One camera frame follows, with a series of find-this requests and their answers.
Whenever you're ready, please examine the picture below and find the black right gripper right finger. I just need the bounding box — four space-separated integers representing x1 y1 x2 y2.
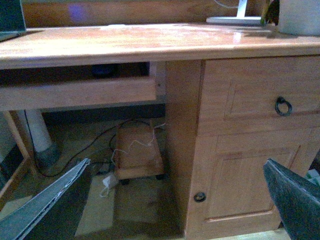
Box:
263 158 320 240

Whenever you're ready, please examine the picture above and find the black floor cable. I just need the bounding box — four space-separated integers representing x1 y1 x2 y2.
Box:
29 118 151 178

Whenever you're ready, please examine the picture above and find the grey laptop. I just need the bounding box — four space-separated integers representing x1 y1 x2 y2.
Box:
0 0 27 42

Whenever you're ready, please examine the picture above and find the black round door knob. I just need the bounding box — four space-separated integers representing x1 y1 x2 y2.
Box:
193 192 207 203

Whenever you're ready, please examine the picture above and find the white thin cable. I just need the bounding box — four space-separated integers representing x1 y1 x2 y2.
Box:
99 122 167 198

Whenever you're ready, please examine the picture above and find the white lamp base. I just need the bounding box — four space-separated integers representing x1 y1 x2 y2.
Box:
206 0 262 26

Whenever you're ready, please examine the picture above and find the white lamp cable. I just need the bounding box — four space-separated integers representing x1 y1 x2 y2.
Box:
213 0 239 10

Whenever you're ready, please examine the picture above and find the black ring drawer pull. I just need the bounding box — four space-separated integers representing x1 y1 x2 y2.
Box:
274 96 293 117

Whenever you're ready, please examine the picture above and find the grey Logitech wireless mouse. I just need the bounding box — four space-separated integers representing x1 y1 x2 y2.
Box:
91 64 115 78

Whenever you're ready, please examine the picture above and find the wooden chair frame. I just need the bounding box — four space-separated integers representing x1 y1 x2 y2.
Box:
0 110 39 209

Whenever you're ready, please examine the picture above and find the wooden rolling stand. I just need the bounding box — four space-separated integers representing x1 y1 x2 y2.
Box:
112 120 165 185

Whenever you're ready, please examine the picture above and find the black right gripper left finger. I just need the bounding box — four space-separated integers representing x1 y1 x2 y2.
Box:
0 158 92 240

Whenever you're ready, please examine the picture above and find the white pole with base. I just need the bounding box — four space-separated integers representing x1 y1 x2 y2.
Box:
24 109 60 169

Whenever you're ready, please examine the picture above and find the wooden keyboard tray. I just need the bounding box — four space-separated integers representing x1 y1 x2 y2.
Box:
0 77 157 111

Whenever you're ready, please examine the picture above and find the wooden upper drawer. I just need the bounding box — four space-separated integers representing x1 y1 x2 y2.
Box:
197 55 320 136

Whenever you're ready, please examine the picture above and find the white plant pot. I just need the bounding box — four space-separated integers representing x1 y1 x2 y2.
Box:
278 0 320 36

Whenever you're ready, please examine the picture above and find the wooden cabinet door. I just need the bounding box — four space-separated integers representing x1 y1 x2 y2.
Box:
185 132 320 240

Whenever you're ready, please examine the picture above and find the wooden desk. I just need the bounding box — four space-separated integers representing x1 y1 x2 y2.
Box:
0 23 320 240

